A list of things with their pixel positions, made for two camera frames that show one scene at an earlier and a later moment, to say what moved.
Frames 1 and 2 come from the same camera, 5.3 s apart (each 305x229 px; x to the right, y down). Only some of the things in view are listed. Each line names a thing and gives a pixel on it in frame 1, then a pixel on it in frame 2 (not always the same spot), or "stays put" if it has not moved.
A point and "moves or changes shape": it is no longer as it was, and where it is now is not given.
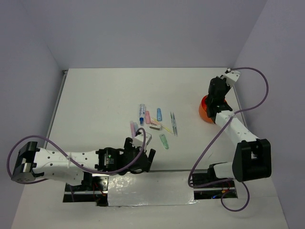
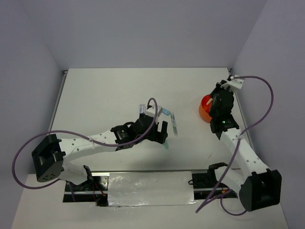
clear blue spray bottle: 142,113 stays put
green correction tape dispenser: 164,141 stays put
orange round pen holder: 203,111 stays put
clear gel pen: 174,124 stays put
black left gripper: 128,146 to 159,136
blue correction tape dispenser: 159,115 moves or changes shape
